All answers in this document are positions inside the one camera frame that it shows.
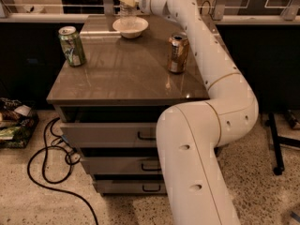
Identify clear plastic water bottle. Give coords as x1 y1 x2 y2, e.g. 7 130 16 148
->
120 2 137 25

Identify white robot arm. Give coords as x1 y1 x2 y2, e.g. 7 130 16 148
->
120 0 259 225

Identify white paper bowl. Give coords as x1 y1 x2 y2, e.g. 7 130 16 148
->
112 17 148 39

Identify gold soda can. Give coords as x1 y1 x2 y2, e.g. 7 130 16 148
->
168 32 189 74

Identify green soda can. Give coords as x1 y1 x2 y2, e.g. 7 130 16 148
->
58 26 86 67

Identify grey drawer cabinet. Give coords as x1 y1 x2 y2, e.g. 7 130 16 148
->
47 16 208 183

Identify top grey drawer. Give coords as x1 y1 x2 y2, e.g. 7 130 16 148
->
61 123 157 148

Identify grey drawer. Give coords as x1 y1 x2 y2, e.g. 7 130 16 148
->
93 180 166 194
82 157 161 174
61 123 157 148

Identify box of snack bags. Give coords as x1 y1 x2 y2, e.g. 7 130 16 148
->
0 97 39 148

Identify middle grey drawer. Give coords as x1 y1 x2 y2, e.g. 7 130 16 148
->
82 157 161 174

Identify bottom grey drawer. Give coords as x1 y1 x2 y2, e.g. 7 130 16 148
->
93 180 166 194

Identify black stand leg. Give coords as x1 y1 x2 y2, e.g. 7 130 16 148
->
265 112 300 175

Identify black floor cable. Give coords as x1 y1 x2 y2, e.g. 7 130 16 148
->
26 117 99 225

